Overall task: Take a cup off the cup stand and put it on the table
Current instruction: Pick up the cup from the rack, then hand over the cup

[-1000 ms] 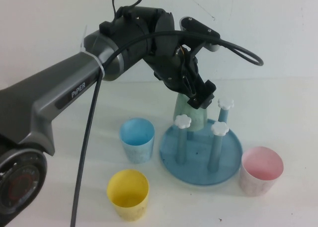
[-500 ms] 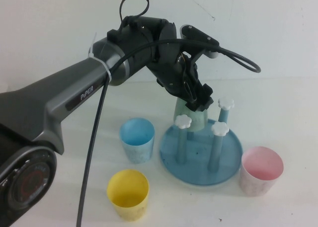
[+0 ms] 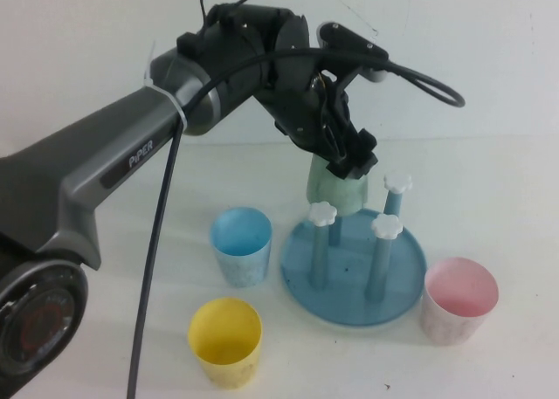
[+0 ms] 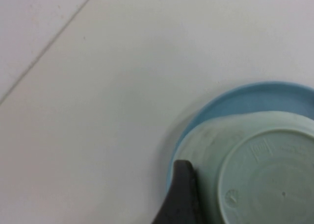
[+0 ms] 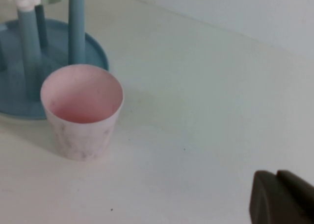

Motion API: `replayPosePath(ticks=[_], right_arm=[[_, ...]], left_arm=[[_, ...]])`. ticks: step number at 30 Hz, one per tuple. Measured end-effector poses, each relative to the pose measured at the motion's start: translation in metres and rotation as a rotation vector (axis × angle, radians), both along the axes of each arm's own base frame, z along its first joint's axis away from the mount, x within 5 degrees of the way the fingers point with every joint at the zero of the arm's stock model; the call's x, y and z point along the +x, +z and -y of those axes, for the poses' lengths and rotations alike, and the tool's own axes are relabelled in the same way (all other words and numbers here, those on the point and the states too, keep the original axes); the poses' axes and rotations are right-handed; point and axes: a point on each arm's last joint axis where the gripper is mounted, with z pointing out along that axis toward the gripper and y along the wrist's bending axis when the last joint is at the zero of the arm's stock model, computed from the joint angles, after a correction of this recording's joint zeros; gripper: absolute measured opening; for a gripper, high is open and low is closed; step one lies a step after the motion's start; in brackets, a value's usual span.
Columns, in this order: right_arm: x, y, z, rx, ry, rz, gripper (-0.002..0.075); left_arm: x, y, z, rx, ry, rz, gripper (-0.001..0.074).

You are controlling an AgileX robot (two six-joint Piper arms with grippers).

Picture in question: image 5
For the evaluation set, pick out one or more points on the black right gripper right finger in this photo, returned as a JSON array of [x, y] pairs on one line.
[[301, 189]]

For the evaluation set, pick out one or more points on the blue cup stand white caps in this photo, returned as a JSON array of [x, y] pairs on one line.
[[14, 62]]

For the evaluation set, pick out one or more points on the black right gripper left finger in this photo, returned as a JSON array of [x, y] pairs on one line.
[[267, 202]]

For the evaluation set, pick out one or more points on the pink plastic cup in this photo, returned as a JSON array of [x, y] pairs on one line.
[[81, 140]]

